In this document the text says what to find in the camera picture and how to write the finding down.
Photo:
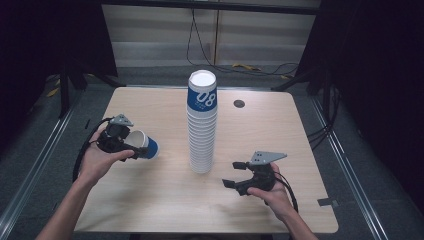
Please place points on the person's left hand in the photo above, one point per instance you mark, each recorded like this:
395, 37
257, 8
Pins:
96, 163

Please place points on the black metal stand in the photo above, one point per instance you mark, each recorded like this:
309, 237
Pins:
293, 81
64, 93

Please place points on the stack of paper cups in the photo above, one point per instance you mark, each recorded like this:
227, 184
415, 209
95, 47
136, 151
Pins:
201, 143

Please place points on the metal floor rail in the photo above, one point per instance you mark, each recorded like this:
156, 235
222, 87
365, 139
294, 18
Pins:
36, 163
346, 166

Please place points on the yellow floor tape piece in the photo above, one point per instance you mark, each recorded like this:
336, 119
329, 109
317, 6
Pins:
52, 92
246, 66

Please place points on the blue white paper cup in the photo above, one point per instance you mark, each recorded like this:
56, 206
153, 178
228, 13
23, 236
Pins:
151, 146

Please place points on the round dark table grommet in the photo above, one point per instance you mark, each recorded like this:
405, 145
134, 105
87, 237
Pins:
239, 103

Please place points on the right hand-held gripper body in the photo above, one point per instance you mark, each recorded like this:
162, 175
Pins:
261, 176

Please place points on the black curtain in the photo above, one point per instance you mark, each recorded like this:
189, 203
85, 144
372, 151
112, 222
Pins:
376, 66
40, 40

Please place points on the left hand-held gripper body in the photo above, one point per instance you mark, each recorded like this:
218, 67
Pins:
111, 140

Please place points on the grey tape strip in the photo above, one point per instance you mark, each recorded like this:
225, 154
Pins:
326, 202

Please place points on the person's right hand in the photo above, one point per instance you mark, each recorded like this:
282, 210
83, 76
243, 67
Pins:
276, 200

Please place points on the black horizontal bar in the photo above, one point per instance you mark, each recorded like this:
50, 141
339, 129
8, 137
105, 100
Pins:
213, 6

